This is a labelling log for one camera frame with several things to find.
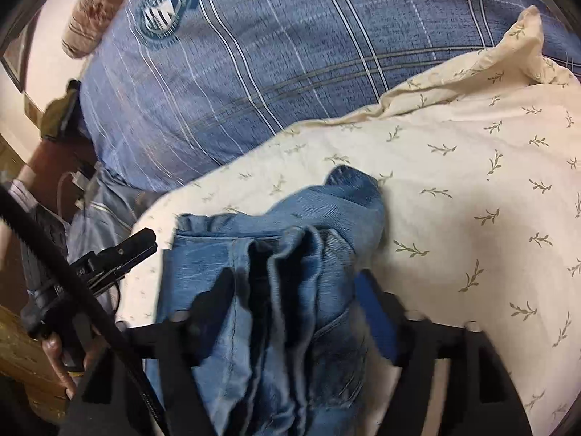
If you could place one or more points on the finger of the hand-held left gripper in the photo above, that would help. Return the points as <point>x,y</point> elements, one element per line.
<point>136,245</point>
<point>106,283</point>

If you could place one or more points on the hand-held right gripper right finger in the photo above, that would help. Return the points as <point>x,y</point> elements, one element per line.
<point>374,313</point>

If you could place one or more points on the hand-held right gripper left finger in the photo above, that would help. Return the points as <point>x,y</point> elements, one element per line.
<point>209,318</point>

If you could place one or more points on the blue denim pants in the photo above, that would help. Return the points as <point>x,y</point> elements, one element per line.
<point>295,281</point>

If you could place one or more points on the person's left hand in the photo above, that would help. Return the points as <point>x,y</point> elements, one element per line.
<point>53,349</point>

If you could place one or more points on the grey-blue striped cloth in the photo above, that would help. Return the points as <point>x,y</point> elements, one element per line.
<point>109,218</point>

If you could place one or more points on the cream leaf-print bed sheet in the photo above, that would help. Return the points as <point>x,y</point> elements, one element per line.
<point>454,236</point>

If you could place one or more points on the brown wooden headboard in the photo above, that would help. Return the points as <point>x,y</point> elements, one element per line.
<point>50,163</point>

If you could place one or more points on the olive green object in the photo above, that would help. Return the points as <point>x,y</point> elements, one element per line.
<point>59,113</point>

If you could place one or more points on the blue plaid pillow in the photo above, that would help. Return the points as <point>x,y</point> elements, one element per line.
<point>272,54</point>

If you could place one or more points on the beige patterned pillow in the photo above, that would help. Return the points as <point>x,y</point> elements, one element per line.
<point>95,13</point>

